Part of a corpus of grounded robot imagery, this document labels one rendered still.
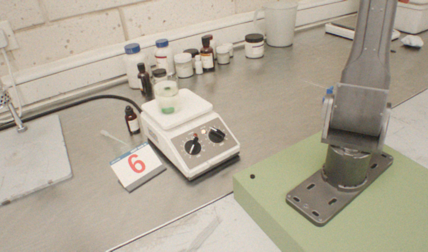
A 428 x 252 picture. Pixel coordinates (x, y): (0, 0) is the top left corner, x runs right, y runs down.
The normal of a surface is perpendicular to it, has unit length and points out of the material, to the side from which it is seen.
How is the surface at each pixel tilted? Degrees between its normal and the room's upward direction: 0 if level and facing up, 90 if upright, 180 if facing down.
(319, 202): 1
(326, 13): 90
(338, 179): 91
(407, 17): 93
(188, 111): 0
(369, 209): 1
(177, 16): 90
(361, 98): 68
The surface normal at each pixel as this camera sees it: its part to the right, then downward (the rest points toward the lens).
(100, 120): -0.08, -0.83
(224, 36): 0.50, 0.45
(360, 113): -0.46, 0.22
